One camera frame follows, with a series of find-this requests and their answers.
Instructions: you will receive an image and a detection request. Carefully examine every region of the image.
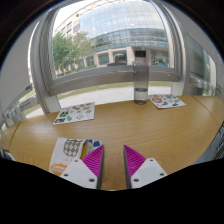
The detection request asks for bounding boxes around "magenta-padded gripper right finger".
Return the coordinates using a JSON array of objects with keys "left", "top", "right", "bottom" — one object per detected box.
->
[{"left": 122, "top": 144, "right": 168, "bottom": 190}]

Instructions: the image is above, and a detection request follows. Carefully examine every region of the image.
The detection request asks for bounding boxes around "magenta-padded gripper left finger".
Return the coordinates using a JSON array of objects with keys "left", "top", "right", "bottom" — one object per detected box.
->
[{"left": 60, "top": 144, "right": 106, "bottom": 191}]

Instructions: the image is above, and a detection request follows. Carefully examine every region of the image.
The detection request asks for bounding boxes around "white cartoon-print towel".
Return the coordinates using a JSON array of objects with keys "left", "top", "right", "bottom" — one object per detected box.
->
[{"left": 48, "top": 137, "right": 103, "bottom": 177}]

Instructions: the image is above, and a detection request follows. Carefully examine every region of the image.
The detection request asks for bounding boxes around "large colourful sticker sheet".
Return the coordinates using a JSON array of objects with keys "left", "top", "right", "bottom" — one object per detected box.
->
[{"left": 52, "top": 101, "right": 96, "bottom": 126}]

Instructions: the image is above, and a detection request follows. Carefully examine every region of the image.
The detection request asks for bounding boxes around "small colourful sticker sheet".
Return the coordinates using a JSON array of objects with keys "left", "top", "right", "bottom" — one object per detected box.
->
[{"left": 147, "top": 93, "right": 187, "bottom": 110}]

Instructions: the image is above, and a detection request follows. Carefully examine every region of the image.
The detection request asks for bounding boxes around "clear water bottle black cap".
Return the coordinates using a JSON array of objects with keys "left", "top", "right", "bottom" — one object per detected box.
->
[{"left": 132, "top": 49, "right": 150, "bottom": 106}]

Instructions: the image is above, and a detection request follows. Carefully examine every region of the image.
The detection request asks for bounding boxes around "green tree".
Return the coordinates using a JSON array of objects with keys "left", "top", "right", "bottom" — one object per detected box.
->
[{"left": 52, "top": 31, "right": 94, "bottom": 76}]

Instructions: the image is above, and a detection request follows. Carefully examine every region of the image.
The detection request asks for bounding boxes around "glass-fronted building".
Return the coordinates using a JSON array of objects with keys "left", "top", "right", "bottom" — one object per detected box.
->
[{"left": 54, "top": 0, "right": 171, "bottom": 73}]

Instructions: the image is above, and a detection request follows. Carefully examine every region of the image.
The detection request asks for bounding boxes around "white wall socket trunking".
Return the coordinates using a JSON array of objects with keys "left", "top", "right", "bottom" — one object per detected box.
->
[
  {"left": 189, "top": 74, "right": 218, "bottom": 98},
  {"left": 1, "top": 84, "right": 39, "bottom": 121}
]

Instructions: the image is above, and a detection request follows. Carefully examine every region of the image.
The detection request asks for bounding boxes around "grey window frame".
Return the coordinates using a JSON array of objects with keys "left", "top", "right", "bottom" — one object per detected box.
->
[{"left": 29, "top": 0, "right": 188, "bottom": 114}]

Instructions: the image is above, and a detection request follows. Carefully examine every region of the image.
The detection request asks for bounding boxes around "grey window handle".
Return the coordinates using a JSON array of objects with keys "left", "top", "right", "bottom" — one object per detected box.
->
[{"left": 107, "top": 53, "right": 128, "bottom": 67}]

